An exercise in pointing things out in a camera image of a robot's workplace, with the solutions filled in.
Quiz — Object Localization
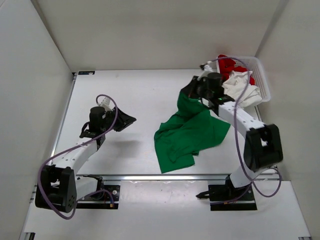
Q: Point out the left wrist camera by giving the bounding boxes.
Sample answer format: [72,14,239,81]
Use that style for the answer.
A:
[96,97,112,112]

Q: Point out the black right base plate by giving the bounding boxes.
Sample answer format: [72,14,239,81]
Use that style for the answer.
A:
[196,184,258,212]

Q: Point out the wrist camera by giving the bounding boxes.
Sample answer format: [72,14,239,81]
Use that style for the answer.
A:
[199,61,216,74]
[96,97,112,112]

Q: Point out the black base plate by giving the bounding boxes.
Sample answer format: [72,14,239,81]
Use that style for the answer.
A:
[76,181,121,210]
[196,184,258,212]

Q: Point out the dark table label sticker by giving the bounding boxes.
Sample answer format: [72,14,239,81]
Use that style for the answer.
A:
[77,71,95,76]

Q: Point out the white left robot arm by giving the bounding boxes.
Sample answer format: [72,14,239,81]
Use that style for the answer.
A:
[35,106,137,213]

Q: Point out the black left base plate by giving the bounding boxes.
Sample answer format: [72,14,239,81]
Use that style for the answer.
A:
[76,181,121,210]

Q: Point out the green t-shirt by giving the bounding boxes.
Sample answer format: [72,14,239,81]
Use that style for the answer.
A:
[154,92,231,173]

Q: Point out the aluminium rail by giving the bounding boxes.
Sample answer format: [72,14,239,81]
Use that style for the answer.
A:
[77,174,278,183]

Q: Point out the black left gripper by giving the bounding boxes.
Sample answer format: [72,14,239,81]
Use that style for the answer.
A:
[101,106,137,134]

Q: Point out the white t-shirt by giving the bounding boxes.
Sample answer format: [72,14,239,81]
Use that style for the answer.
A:
[222,70,262,108]

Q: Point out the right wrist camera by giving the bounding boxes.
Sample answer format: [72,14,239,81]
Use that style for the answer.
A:
[199,61,216,74]

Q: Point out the red t-shirt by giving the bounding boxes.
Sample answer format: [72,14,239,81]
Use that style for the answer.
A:
[217,54,248,83]

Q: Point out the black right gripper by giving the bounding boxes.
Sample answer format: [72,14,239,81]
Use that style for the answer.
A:
[182,76,213,101]

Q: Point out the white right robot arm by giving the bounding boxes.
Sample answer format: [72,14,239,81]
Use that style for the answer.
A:
[180,72,283,200]

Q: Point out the white plastic laundry basket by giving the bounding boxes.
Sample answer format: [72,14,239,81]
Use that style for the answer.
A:
[216,56,271,106]

